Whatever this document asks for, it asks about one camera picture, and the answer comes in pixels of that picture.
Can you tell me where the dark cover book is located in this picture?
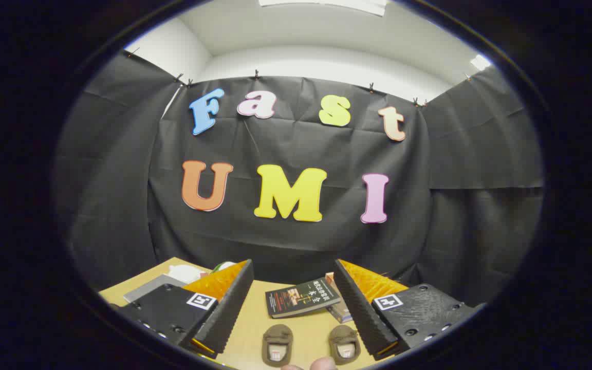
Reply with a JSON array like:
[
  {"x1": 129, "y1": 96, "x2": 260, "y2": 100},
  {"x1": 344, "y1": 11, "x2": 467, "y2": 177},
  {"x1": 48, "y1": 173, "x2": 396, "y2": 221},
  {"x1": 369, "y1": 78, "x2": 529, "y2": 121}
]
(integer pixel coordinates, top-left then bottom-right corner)
[{"x1": 265, "y1": 276, "x2": 342, "y2": 319}]

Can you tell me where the black backdrop cloth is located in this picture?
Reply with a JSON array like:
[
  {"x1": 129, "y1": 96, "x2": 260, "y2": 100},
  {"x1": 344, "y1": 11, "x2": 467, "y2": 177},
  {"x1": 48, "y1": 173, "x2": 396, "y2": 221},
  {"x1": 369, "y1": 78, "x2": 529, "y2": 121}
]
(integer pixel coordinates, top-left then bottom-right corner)
[{"x1": 54, "y1": 49, "x2": 546, "y2": 309}]

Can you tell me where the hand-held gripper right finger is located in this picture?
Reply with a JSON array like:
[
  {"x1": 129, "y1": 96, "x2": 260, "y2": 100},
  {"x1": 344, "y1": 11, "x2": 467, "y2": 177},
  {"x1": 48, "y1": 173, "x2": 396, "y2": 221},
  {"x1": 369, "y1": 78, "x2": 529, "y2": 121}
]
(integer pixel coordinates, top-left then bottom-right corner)
[{"x1": 333, "y1": 258, "x2": 487, "y2": 361}]

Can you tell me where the white plush toy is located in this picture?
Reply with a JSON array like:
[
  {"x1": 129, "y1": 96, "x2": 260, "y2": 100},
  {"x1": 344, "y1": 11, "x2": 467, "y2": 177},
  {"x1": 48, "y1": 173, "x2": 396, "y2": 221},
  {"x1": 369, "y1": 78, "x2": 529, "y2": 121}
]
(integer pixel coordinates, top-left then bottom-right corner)
[{"x1": 166, "y1": 265, "x2": 209, "y2": 284}]

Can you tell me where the white storage box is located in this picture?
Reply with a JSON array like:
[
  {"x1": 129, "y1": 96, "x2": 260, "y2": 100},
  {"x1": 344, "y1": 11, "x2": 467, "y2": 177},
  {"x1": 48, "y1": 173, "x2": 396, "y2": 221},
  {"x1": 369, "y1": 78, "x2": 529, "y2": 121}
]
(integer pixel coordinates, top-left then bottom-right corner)
[{"x1": 123, "y1": 274, "x2": 189, "y2": 304}]

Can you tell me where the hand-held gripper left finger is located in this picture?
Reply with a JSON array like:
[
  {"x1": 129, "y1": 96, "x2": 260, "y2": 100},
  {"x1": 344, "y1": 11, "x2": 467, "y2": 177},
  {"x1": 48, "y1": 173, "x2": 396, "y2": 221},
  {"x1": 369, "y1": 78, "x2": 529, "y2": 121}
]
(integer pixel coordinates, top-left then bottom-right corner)
[{"x1": 116, "y1": 258, "x2": 254, "y2": 360}]

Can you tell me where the brown fuzzy shoe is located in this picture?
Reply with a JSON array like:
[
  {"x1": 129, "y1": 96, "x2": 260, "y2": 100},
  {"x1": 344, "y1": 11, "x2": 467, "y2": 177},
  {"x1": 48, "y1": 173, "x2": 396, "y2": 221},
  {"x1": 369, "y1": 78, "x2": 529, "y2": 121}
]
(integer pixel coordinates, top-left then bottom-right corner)
[
  {"x1": 328, "y1": 325, "x2": 362, "y2": 365},
  {"x1": 262, "y1": 324, "x2": 294, "y2": 367}
]

